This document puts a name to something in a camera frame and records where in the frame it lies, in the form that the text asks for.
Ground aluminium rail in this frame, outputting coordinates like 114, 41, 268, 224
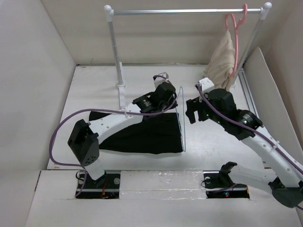
75, 170, 250, 200
238, 68, 259, 118

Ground blue clothes hanger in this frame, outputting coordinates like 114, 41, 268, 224
175, 86, 186, 152

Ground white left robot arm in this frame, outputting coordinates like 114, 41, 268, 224
68, 81, 177, 188

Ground aluminium rail front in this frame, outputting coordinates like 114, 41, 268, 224
75, 170, 250, 200

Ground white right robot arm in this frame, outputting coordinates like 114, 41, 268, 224
186, 85, 303, 208

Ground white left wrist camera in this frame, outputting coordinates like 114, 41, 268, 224
153, 72, 169, 88

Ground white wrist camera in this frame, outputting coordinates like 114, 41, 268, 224
197, 77, 215, 103
153, 72, 169, 88

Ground beige garment on hanger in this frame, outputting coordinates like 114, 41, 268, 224
204, 31, 235, 91

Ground white metal clothes rack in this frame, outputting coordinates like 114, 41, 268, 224
103, 2, 272, 107

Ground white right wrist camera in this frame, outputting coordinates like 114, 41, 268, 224
197, 77, 215, 103

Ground aluminium rail right side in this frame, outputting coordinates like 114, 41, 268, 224
238, 68, 259, 118

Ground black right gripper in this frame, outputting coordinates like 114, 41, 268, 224
185, 95, 225, 126

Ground black trousers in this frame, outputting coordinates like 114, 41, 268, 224
86, 112, 183, 155

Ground pink clothes hanger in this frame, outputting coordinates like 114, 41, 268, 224
225, 4, 248, 79

